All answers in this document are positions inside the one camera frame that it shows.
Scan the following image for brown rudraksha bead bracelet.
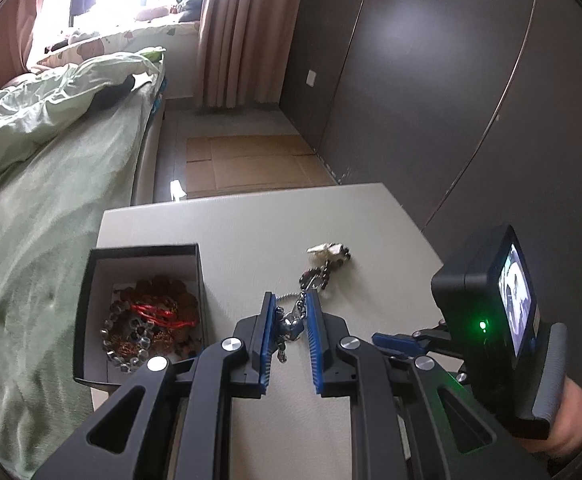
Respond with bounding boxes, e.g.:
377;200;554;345
105;274;202;359

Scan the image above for dark blue bead bracelet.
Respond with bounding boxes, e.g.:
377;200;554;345
99;303;165;375

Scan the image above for black and white bead bracelet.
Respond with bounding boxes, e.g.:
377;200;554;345
297;242;352;291

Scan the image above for silver chain necklace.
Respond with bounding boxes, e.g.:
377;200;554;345
272;288;309;363

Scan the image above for black square jewelry box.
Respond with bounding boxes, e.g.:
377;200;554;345
73;244;211;391

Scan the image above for person's right hand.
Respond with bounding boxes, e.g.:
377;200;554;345
517;377;582;460

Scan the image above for white low table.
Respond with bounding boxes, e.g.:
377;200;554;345
97;183;441;479

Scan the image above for flattened cardboard sheets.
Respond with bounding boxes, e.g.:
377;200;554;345
185;134;335;198

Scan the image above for dark wardrobe doors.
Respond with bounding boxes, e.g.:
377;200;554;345
278;0;582;311

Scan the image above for light green crumpled duvet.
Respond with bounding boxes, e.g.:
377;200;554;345
0;52;162;174

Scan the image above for black garment on bed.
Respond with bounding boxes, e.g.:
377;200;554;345
89;75;134;112

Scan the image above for pink right curtain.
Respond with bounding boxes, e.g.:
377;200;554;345
195;0;301;110

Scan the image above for black camera with screen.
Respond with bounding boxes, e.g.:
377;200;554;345
430;223;543;411

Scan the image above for green bed with cream frame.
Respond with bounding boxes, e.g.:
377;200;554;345
0;56;165;479

